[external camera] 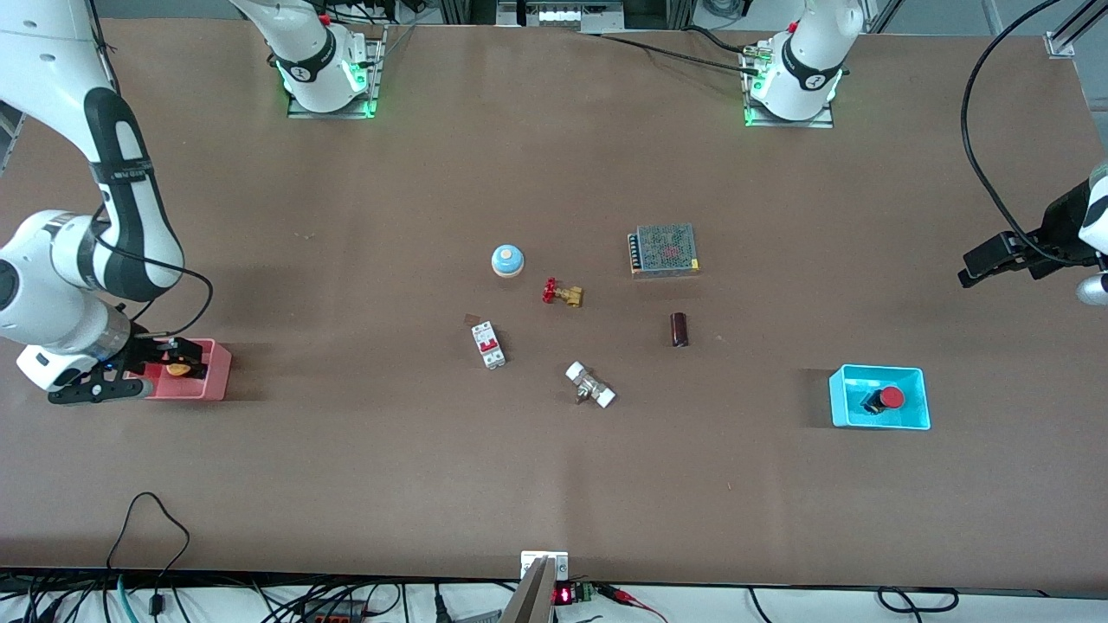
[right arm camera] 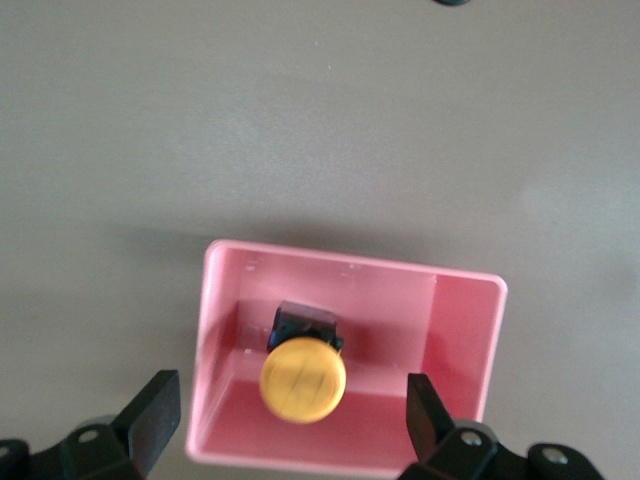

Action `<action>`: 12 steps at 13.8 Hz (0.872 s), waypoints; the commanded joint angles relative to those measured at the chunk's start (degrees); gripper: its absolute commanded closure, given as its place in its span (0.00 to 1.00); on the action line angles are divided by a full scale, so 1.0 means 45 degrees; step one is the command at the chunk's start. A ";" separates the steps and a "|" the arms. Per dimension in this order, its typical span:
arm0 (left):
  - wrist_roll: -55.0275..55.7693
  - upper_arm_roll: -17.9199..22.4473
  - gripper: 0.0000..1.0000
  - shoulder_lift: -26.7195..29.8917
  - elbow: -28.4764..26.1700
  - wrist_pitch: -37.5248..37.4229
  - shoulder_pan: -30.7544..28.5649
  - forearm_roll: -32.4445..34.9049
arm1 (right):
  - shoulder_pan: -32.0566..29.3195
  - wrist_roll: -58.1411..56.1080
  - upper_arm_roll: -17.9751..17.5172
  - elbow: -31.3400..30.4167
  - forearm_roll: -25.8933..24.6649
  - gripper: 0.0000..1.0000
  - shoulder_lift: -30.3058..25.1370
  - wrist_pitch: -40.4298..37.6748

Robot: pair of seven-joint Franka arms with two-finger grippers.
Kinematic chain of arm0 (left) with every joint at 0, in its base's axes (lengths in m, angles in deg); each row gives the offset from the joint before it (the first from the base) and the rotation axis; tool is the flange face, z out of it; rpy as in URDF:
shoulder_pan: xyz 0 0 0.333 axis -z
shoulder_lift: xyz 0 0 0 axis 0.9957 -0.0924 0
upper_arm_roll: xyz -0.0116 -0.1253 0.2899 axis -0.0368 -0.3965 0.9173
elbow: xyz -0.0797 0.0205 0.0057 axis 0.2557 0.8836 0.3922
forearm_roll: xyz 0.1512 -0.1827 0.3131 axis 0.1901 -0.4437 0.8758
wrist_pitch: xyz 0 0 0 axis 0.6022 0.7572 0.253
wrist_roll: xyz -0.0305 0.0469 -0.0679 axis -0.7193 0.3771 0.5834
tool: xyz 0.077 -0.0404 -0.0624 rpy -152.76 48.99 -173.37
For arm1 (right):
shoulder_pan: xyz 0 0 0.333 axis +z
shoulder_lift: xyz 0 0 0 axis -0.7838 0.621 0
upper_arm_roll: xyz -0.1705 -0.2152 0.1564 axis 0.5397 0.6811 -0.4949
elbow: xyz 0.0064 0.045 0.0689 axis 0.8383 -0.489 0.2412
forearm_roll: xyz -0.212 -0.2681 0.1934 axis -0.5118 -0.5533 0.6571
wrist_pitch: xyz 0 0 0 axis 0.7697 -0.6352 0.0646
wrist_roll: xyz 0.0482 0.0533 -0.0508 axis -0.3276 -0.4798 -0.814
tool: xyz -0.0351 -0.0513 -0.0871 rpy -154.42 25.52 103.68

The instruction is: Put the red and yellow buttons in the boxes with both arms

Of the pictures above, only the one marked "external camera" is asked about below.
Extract red push button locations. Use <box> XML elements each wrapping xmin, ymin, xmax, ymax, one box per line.
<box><xmin>860</xmin><ymin>385</ymin><xmax>907</xmax><ymax>415</ymax></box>

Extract pink plastic box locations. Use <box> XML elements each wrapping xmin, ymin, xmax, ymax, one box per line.
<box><xmin>141</xmin><ymin>338</ymin><xmax>233</xmax><ymax>402</ymax></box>

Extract cyan plastic box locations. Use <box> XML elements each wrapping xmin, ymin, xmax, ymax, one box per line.
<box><xmin>828</xmin><ymin>364</ymin><xmax>932</xmax><ymax>431</ymax></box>

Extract orange power strip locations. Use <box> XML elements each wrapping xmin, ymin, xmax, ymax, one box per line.
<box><xmin>299</xmin><ymin>602</ymin><xmax>370</xmax><ymax>623</ymax></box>

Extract white red circuit breaker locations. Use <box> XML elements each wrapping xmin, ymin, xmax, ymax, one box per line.
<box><xmin>471</xmin><ymin>320</ymin><xmax>507</xmax><ymax>370</ymax></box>

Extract metal mesh power supply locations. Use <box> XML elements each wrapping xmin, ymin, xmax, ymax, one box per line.
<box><xmin>628</xmin><ymin>223</ymin><xmax>701</xmax><ymax>279</ymax></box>

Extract metal valve white ends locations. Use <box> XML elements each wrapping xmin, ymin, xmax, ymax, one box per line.
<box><xmin>564</xmin><ymin>361</ymin><xmax>617</xmax><ymax>409</ymax></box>

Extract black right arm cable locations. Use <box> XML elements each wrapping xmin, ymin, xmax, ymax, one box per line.
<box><xmin>90</xmin><ymin>197</ymin><xmax>215</xmax><ymax>340</ymax></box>

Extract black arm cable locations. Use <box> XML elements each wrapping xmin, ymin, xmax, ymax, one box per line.
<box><xmin>962</xmin><ymin>0</ymin><xmax>1064</xmax><ymax>254</ymax></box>
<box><xmin>90</xmin><ymin>197</ymin><xmax>215</xmax><ymax>340</ymax></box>

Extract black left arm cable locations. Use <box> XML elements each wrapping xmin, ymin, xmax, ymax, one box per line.
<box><xmin>962</xmin><ymin>0</ymin><xmax>1064</xmax><ymax>254</ymax></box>

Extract black looped cable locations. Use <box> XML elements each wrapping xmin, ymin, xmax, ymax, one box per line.
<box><xmin>105</xmin><ymin>491</ymin><xmax>192</xmax><ymax>617</ymax></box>

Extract aluminium frame corner post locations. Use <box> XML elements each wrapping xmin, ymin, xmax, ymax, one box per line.
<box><xmin>1045</xmin><ymin>0</ymin><xmax>1108</xmax><ymax>60</ymax></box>

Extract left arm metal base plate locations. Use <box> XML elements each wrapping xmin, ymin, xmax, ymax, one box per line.
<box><xmin>744</xmin><ymin>43</ymin><xmax>836</xmax><ymax>130</ymax></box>

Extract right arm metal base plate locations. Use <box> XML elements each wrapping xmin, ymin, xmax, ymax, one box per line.
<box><xmin>287</xmin><ymin>26</ymin><xmax>387</xmax><ymax>120</ymax></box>

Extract black coiled cable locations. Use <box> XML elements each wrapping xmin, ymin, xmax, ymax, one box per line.
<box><xmin>877</xmin><ymin>586</ymin><xmax>961</xmax><ymax>614</ymax></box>

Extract white metal mount bracket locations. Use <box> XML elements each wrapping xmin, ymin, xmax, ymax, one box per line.
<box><xmin>519</xmin><ymin>550</ymin><xmax>570</xmax><ymax>583</ymax></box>

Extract black cable on table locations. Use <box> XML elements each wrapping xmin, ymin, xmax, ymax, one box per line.
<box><xmin>596</xmin><ymin>24</ymin><xmax>768</xmax><ymax>75</ymax></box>

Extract grey camera mount bar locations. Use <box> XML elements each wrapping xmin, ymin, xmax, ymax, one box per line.
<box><xmin>499</xmin><ymin>557</ymin><xmax>557</xmax><ymax>623</ymax></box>

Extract red clip wire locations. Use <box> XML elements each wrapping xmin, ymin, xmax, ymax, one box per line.
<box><xmin>596</xmin><ymin>583</ymin><xmax>669</xmax><ymax>623</ymax></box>

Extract white device on aluminium frame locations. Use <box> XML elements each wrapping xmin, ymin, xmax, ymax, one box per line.
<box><xmin>496</xmin><ymin>0</ymin><xmax>626</xmax><ymax>29</ymax></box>

